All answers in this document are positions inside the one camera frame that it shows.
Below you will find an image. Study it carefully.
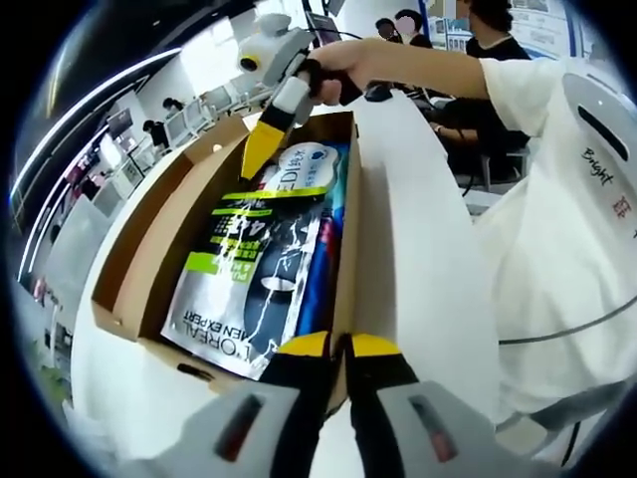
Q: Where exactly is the white printed shirt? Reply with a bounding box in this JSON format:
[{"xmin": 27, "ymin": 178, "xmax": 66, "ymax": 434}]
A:
[{"xmin": 465, "ymin": 57, "xmax": 637, "ymax": 434}]

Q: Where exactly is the dark hanging monitor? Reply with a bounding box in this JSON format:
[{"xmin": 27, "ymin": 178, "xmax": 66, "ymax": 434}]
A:
[{"xmin": 106, "ymin": 107, "xmax": 134, "ymax": 136}]

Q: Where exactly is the blue wall display board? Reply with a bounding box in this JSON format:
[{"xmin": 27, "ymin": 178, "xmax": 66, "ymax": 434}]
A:
[{"xmin": 427, "ymin": 0, "xmax": 586, "ymax": 57}]

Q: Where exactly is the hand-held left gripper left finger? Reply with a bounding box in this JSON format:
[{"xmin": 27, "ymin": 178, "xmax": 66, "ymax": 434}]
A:
[{"xmin": 123, "ymin": 331, "xmax": 332, "ymax": 478}]

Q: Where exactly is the grey device cable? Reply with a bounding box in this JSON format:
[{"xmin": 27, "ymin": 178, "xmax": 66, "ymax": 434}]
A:
[{"xmin": 497, "ymin": 301, "xmax": 637, "ymax": 346}]

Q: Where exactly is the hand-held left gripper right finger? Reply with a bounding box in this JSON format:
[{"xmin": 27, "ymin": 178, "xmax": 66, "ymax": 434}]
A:
[{"xmin": 345, "ymin": 333, "xmax": 563, "ymax": 478}]

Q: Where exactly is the white swivel desk chair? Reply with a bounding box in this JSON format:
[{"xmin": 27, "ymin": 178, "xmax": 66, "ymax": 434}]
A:
[{"xmin": 476, "ymin": 142, "xmax": 532, "ymax": 194}]

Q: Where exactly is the white blue wet wipes pack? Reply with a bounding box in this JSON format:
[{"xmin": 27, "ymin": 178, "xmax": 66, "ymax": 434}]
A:
[{"xmin": 258, "ymin": 141, "xmax": 345, "ymax": 200}]

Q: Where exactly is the person's right hand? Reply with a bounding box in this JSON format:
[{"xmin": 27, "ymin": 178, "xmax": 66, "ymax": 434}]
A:
[{"xmin": 304, "ymin": 39, "xmax": 395, "ymax": 108}]

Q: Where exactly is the brown cardboard shoe box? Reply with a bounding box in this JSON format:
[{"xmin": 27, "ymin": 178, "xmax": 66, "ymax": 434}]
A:
[{"xmin": 91, "ymin": 110, "xmax": 363, "ymax": 414}]

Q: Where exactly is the white chest-worn device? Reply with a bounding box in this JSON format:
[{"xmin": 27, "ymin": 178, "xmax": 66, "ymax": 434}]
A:
[{"xmin": 561, "ymin": 72, "xmax": 637, "ymax": 165}]

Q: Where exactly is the blue soft tissue pack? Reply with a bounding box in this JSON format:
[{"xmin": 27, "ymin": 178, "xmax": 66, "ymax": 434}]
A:
[{"xmin": 296, "ymin": 196, "xmax": 350, "ymax": 346}]

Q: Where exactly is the row of white office chairs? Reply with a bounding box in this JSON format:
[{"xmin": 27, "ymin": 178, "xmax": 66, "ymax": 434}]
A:
[{"xmin": 166, "ymin": 82, "xmax": 273, "ymax": 149}]

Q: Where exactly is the black green mask packet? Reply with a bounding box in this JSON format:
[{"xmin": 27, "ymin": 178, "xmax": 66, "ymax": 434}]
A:
[{"xmin": 159, "ymin": 191, "xmax": 322, "ymax": 382}]

